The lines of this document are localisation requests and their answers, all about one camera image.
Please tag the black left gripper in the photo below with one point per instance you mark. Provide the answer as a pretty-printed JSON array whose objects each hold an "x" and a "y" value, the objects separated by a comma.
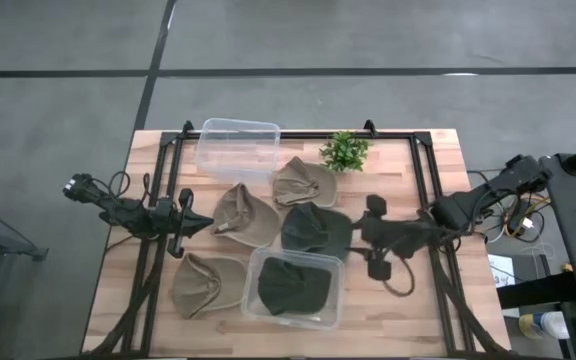
[{"x": 180, "y": 225}]

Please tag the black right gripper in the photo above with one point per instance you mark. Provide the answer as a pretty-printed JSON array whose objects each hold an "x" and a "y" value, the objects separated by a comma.
[{"x": 393, "y": 237}]

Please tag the black cap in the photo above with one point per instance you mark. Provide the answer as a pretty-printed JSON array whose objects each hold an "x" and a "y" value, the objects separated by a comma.
[
  {"x": 315, "y": 232},
  {"x": 293, "y": 285}
]

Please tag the tan cap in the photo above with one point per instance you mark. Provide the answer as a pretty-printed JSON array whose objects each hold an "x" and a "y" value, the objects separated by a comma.
[
  {"x": 303, "y": 185},
  {"x": 208, "y": 285},
  {"x": 245, "y": 217}
]

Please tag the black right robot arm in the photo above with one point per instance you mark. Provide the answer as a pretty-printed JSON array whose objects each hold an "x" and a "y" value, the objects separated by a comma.
[{"x": 458, "y": 210}]

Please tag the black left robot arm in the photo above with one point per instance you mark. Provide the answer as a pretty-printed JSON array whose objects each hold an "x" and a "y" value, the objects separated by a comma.
[{"x": 118, "y": 210}]

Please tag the clear plastic container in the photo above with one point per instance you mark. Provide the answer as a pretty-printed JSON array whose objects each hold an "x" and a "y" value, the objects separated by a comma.
[
  {"x": 335, "y": 300},
  {"x": 238, "y": 150}
]

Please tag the small green plant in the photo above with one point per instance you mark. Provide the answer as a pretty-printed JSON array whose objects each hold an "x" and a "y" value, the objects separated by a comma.
[{"x": 344, "y": 151}]

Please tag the white paper sheet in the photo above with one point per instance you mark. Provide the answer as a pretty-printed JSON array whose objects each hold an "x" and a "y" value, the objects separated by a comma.
[{"x": 502, "y": 272}]

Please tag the black power adapter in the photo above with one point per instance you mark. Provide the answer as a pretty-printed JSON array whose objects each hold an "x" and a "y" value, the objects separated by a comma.
[{"x": 520, "y": 215}]

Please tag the white and yellow bottle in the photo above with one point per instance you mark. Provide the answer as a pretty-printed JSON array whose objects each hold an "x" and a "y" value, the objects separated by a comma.
[{"x": 543, "y": 325}]

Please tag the black aluminium table frame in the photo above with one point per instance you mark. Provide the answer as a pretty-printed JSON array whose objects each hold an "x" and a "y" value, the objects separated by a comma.
[{"x": 168, "y": 137}]

